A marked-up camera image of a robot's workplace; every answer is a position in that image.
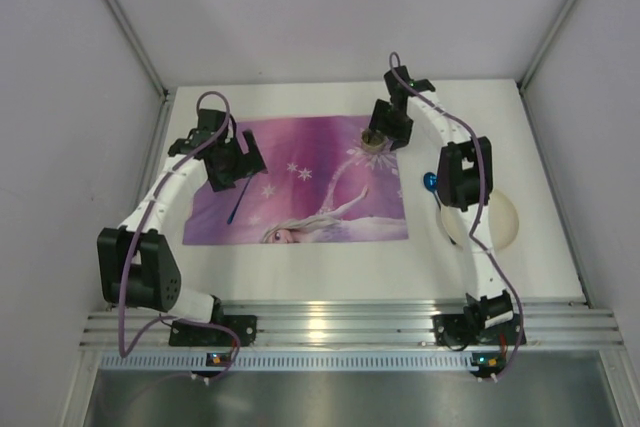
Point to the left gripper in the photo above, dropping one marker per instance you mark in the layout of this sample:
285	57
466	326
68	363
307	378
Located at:
239	162

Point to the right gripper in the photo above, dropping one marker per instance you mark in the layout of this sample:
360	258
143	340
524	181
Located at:
391	123

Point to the small beige cup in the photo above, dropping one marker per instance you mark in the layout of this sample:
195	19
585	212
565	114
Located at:
373	142

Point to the blue metal fork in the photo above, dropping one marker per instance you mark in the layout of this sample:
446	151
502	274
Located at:
240	198

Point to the blue metal spoon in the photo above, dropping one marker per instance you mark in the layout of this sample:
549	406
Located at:
430	184

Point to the purple printed placemat cloth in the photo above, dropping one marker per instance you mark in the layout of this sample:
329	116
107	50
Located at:
319	187

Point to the cream round plate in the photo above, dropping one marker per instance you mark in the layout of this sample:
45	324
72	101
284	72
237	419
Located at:
503	222

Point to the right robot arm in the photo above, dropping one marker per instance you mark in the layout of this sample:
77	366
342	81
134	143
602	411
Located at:
463	182

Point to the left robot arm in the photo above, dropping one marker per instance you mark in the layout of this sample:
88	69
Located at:
138	260

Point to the aluminium mounting rail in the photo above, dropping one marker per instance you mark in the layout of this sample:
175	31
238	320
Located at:
409	324

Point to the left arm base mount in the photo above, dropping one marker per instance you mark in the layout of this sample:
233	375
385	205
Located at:
235	330

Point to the perforated cable duct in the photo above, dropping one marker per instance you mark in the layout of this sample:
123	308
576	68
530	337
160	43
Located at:
293	361

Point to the left aluminium frame post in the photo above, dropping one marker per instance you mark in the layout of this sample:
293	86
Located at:
127	30

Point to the aluminium frame post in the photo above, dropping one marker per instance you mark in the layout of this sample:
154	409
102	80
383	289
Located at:
127	30
553	32

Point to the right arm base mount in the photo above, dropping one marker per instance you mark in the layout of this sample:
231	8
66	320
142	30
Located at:
456	333

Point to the right aluminium frame post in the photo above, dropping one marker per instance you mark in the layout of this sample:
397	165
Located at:
553	32

